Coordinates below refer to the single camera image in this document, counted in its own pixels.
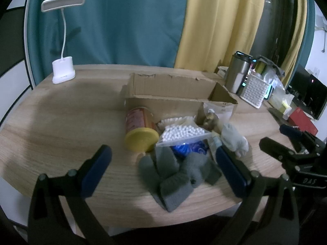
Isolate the steel tumbler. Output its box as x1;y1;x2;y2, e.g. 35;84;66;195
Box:
224;51;253;94

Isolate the dark glass door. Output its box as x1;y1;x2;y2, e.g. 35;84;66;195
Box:
249;0;298;67

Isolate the yellow curtain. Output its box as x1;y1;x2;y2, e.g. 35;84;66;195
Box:
175;0;267;73
281;0;308;87

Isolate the clear plastic bag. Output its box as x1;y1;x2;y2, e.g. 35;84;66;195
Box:
263;64;285;100

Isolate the clear bag with yellow item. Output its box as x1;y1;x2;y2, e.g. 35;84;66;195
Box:
268;92;294;115

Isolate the teal curtain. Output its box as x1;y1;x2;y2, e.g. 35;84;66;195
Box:
27;0;191;90
298;0;316;68

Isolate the yellow lid canister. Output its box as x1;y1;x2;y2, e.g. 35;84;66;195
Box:
124;107;160;153

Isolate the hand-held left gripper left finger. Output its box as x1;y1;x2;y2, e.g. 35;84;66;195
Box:
28;144;113;245

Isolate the white wall unit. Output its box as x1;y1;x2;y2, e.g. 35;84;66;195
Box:
315;14;327;31

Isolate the black monitor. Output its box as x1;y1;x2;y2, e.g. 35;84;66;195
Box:
286;64;327;120

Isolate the black flat case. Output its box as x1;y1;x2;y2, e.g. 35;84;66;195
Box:
268;107;290;123

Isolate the dark grey knit glove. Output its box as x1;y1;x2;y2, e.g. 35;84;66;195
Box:
179;153;222;187
138;147;195;213

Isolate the bag of cotton swabs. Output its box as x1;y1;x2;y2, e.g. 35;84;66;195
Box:
156;116;212;147

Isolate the white desk lamp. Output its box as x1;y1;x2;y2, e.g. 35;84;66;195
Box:
41;0;86;84

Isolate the white perforated basket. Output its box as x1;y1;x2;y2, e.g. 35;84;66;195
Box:
240;70;275;109

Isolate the red box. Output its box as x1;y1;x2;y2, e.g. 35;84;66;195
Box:
288;107;318;136

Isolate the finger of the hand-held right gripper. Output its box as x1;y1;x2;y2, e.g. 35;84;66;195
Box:
279;125;327;156
259;137;300;169

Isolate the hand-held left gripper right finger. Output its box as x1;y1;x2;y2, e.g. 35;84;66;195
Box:
212;144;299;245

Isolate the blue packet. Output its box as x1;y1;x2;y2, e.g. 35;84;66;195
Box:
171;140;208;159

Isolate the white plastic bag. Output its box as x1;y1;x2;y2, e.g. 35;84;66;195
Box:
220;123;249;157

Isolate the green can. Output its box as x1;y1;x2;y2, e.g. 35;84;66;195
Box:
254;60;269;74

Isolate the clear snack bag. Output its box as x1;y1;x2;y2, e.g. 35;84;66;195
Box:
202;101;237;133

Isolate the small cardboard box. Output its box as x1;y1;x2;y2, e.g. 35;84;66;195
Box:
217;66;230;79

